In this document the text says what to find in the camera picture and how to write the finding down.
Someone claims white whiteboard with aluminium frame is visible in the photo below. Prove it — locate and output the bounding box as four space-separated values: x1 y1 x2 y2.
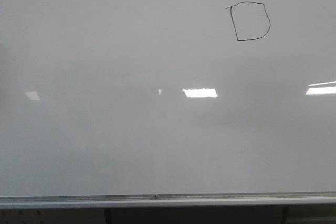
1 0 335 209

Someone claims grey perforated table frame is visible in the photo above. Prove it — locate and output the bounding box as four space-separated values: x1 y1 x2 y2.
1 204 335 223

